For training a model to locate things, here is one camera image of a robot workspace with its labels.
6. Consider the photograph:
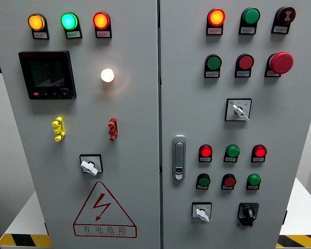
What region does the black knob turn switch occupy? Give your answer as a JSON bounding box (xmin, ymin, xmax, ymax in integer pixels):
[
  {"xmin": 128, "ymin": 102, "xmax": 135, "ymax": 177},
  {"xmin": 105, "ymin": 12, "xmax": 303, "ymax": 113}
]
[{"xmin": 237, "ymin": 202, "xmax": 260, "ymax": 228}]

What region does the pale grey cabinet door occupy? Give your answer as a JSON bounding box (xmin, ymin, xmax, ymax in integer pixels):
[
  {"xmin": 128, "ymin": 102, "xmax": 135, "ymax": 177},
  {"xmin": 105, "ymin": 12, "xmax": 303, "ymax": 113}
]
[
  {"xmin": 0, "ymin": 0, "xmax": 161, "ymax": 249},
  {"xmin": 159, "ymin": 0, "xmax": 311, "ymax": 249}
]

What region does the silver door lock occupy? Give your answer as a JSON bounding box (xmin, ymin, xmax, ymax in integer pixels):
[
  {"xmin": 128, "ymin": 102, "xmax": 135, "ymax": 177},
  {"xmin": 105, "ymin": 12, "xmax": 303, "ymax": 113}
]
[{"xmin": 172, "ymin": 135, "xmax": 187, "ymax": 182}]

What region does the small red round lamp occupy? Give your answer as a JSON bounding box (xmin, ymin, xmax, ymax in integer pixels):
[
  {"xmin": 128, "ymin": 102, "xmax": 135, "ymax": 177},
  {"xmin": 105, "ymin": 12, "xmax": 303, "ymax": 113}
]
[
  {"xmin": 251, "ymin": 144, "xmax": 268, "ymax": 158},
  {"xmin": 199, "ymin": 144, "xmax": 213, "ymax": 158}
]

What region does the white round lamp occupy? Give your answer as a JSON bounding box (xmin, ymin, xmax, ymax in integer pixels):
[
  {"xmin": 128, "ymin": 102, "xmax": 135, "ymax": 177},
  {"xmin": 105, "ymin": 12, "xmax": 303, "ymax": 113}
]
[{"xmin": 100, "ymin": 67, "xmax": 116, "ymax": 84}]

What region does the small green push button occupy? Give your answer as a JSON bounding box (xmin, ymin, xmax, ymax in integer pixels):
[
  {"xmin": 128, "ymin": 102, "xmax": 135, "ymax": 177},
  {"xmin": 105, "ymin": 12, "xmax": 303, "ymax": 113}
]
[{"xmin": 196, "ymin": 173, "xmax": 211, "ymax": 187}]

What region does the small green round lamp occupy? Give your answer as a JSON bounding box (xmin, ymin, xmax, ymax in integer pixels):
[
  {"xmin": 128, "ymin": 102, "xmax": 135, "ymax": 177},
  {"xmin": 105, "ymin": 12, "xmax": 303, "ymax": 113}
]
[
  {"xmin": 224, "ymin": 144, "xmax": 241, "ymax": 158},
  {"xmin": 247, "ymin": 173, "xmax": 262, "ymax": 187}
]

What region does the large green push button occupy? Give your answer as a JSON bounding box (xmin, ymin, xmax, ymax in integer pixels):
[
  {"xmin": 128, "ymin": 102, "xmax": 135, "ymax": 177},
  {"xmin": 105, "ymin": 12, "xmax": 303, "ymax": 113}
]
[{"xmin": 205, "ymin": 54, "xmax": 223, "ymax": 71}]

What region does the small red push button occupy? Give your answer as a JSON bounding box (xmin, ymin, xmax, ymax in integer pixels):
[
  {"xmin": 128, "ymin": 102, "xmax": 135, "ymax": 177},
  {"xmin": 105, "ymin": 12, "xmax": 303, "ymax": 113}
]
[{"xmin": 221, "ymin": 173, "xmax": 237, "ymax": 188}]

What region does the large red push button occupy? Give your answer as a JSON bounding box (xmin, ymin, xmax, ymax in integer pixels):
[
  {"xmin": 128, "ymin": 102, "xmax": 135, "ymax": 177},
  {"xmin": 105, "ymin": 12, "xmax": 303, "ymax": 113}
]
[{"xmin": 235, "ymin": 53, "xmax": 255, "ymax": 71}]

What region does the red warning triangle sticker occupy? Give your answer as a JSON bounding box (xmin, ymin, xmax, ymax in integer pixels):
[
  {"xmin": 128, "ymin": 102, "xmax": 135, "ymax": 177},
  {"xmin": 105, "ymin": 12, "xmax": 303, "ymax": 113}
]
[{"xmin": 73, "ymin": 181, "xmax": 138, "ymax": 239}]

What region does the large red round lamp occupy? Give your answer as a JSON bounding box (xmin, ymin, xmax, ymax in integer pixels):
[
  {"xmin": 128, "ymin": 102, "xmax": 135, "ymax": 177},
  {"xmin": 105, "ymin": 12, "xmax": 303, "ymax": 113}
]
[
  {"xmin": 207, "ymin": 8, "xmax": 227, "ymax": 27},
  {"xmin": 92, "ymin": 11, "xmax": 111, "ymax": 31}
]

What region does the black display meter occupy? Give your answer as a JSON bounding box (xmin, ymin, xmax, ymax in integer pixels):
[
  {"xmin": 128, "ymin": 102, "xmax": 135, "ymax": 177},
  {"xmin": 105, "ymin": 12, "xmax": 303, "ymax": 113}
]
[{"xmin": 18, "ymin": 50, "xmax": 77, "ymax": 100}]

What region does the large green round lamp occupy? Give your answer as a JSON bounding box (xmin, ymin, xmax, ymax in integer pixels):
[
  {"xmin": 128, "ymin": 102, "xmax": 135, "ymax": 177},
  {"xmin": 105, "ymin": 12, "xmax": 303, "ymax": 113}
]
[
  {"xmin": 241, "ymin": 7, "xmax": 261, "ymax": 26},
  {"xmin": 60, "ymin": 12, "xmax": 80, "ymax": 31}
]

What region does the large red stop button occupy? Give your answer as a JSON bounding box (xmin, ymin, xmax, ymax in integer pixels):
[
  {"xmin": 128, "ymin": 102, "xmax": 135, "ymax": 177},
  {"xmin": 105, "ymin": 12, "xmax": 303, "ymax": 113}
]
[{"xmin": 266, "ymin": 51, "xmax": 294, "ymax": 75}]

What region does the large yellow round lamp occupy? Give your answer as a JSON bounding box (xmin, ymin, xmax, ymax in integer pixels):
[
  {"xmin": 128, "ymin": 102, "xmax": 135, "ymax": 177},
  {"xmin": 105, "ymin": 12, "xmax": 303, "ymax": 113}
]
[{"xmin": 27, "ymin": 13, "xmax": 47, "ymax": 32}]

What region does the dark red round buzzer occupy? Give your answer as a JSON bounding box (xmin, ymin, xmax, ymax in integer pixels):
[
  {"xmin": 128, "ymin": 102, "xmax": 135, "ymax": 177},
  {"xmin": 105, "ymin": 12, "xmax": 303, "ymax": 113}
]
[{"xmin": 275, "ymin": 6, "xmax": 296, "ymax": 26}]

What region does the black yellow striped tape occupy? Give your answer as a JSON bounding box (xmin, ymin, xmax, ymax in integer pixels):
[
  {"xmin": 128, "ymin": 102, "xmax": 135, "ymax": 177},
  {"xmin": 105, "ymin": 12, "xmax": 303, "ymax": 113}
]
[
  {"xmin": 276, "ymin": 234, "xmax": 311, "ymax": 248},
  {"xmin": 0, "ymin": 233, "xmax": 52, "ymax": 248}
]

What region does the small red handle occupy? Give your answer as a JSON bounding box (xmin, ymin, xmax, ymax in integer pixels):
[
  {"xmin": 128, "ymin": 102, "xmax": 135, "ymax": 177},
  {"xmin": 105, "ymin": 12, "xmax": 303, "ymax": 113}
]
[{"xmin": 108, "ymin": 116, "xmax": 119, "ymax": 142}]

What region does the turn switch broad white handle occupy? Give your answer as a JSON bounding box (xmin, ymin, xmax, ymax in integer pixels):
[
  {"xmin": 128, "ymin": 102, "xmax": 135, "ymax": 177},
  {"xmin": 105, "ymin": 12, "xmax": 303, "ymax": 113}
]
[{"xmin": 79, "ymin": 154, "xmax": 104, "ymax": 177}]

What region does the turn switch thin white handle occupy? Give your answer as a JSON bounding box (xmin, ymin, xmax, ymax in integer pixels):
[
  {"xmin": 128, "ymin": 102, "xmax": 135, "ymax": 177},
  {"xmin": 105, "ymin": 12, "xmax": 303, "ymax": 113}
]
[{"xmin": 224, "ymin": 98, "xmax": 252, "ymax": 122}]

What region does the small yellow handle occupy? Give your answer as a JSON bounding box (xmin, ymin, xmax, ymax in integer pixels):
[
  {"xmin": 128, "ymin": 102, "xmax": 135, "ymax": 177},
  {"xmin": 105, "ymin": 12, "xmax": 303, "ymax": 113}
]
[{"xmin": 51, "ymin": 116, "xmax": 66, "ymax": 142}]

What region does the small turn switch white handle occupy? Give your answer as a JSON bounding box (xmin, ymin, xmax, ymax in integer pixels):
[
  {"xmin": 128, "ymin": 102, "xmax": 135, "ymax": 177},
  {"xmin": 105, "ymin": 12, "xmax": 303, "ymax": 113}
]
[{"xmin": 191, "ymin": 202, "xmax": 213, "ymax": 224}]

